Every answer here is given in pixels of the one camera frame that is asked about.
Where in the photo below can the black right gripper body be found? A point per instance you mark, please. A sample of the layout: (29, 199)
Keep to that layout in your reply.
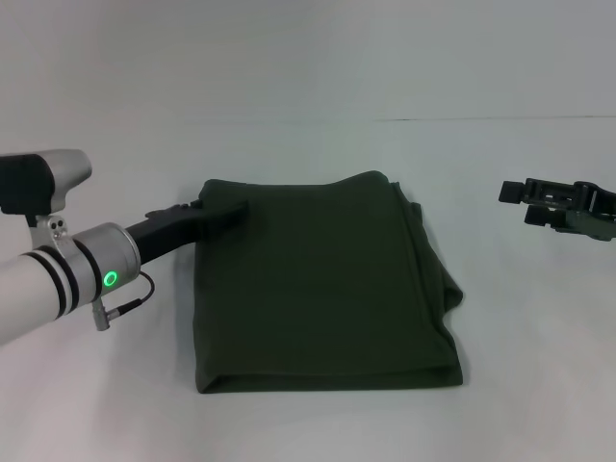
(594, 212)

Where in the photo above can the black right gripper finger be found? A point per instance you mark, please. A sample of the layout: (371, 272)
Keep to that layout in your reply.
(536, 191)
(546, 216)

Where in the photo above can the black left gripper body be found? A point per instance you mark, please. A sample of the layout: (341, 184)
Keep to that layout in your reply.
(163, 236)

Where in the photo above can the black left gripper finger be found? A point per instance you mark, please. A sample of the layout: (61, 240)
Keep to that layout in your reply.
(226, 219)
(195, 203)

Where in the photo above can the dark green FREE t-shirt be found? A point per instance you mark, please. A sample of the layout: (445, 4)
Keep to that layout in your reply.
(327, 289)

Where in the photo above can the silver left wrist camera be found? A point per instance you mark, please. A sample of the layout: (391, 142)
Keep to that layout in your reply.
(41, 183)

